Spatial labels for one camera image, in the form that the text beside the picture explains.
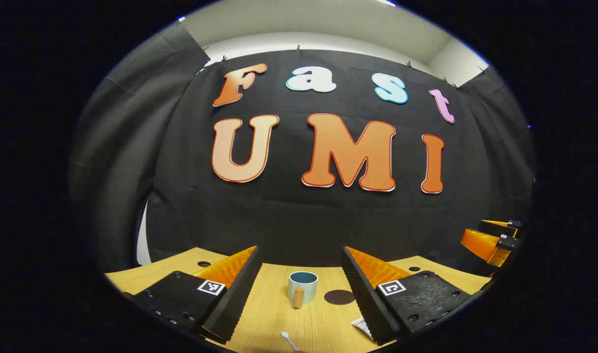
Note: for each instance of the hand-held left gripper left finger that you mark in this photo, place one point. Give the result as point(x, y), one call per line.
point(235, 299)

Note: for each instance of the white toothpaste tube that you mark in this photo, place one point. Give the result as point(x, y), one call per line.
point(361, 324)

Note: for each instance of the white blue toothbrush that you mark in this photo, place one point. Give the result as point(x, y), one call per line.
point(289, 339)

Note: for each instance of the black backdrop cloth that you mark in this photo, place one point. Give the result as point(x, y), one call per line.
point(289, 215)

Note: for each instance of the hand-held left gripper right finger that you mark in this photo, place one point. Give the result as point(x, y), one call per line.
point(367, 299)

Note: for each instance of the wooden desktop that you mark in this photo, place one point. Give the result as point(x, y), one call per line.
point(274, 314)

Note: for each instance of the light green cup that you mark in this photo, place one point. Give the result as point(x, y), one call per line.
point(302, 287)

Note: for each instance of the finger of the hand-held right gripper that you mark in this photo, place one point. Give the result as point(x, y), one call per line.
point(482, 245)
point(497, 227)

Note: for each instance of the dark brown round coaster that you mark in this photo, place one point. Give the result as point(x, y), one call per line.
point(339, 297)

